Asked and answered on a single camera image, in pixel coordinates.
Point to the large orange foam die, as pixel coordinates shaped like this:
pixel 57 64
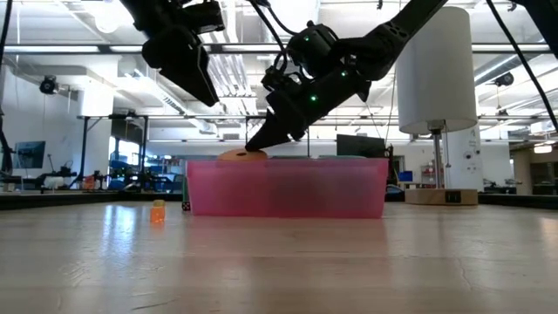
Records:
pixel 237 155

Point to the black ceiling spotlight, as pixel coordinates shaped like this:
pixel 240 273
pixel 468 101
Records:
pixel 48 85
pixel 505 79

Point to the black monitor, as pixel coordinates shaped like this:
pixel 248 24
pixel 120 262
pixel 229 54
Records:
pixel 359 146

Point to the overhead frame bar with lights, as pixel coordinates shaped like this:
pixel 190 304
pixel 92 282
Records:
pixel 65 48

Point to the white plastic cup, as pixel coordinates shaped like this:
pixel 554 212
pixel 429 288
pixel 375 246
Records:
pixel 436 87

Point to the small dark die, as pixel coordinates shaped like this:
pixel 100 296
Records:
pixel 186 206

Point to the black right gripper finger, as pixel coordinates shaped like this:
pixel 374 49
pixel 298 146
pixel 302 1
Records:
pixel 283 120

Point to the blue screen monitor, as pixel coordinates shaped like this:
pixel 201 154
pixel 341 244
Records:
pixel 30 152

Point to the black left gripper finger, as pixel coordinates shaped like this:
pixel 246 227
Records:
pixel 183 65

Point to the black aluminium table frame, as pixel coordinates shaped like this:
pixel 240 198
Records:
pixel 65 200

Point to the small orange translucent die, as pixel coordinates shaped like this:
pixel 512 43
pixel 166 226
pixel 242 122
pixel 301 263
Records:
pixel 158 214

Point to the pink translucent plastic bin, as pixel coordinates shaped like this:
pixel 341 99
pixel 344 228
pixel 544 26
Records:
pixel 283 192

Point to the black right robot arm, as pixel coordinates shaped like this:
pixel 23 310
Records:
pixel 392 30

